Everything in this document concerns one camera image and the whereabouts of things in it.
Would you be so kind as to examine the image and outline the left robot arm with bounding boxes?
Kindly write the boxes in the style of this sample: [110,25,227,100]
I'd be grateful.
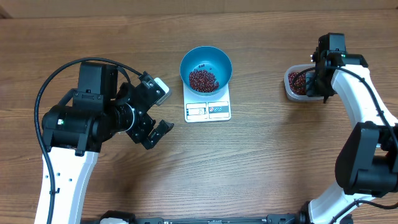
[35,78,173,223]

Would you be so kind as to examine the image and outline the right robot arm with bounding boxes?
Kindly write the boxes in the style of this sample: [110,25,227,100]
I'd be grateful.
[295,50,397,223]

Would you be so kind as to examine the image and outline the white digital kitchen scale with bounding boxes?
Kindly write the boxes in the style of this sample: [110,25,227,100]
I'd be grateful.
[183,85,232,123]

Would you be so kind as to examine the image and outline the red beans in bowl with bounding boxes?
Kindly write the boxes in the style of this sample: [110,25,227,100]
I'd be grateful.
[188,64,220,93]

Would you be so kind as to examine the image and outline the blue metal bowl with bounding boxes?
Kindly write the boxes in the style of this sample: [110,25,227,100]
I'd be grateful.
[180,46,233,95]

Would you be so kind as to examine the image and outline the red beans pile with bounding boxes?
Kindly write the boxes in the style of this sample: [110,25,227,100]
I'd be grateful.
[288,72,307,95]

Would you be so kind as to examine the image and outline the clear plastic container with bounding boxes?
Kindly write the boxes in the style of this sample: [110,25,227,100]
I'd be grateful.
[284,64,323,102]

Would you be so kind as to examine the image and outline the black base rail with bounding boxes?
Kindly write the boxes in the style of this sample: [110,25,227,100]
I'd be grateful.
[80,210,310,224]

